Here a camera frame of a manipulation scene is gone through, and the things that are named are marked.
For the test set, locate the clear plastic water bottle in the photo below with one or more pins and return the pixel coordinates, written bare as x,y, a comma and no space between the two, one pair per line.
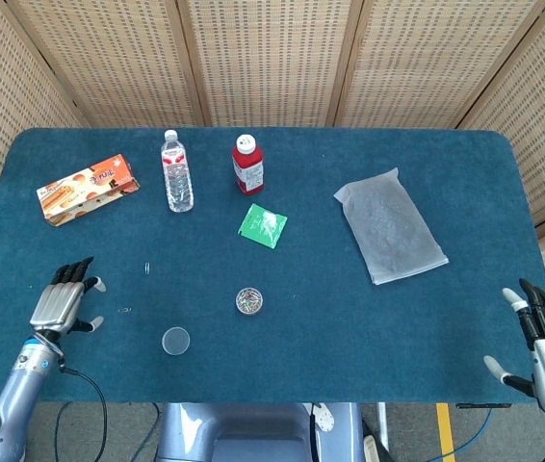
177,178

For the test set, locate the green sachet packet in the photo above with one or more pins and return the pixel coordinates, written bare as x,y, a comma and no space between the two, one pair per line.
262,225

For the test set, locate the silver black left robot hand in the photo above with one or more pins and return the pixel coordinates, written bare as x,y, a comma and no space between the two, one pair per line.
56,303

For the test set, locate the silver metal paper clip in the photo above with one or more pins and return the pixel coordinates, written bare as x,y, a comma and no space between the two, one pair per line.
125,310
147,268

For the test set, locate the black flat bar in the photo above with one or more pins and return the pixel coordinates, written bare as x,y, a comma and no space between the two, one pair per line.
484,405

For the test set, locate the grey translucent plastic bag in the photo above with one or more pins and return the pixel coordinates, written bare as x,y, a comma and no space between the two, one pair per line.
390,226

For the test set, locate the woven bamboo folding screen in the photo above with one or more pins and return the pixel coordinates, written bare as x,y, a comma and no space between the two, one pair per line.
272,62

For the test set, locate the red juice bottle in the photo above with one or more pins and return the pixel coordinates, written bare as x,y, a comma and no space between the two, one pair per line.
247,168

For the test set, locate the clear round plastic lid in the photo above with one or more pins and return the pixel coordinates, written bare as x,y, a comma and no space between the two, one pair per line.
175,341

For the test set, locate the round container of clips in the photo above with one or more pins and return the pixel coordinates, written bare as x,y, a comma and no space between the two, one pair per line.
249,301

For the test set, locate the grey-blue robot torso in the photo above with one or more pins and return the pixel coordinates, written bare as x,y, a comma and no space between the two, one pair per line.
243,433

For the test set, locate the orange cookie box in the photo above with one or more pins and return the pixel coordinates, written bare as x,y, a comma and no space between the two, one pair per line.
85,190

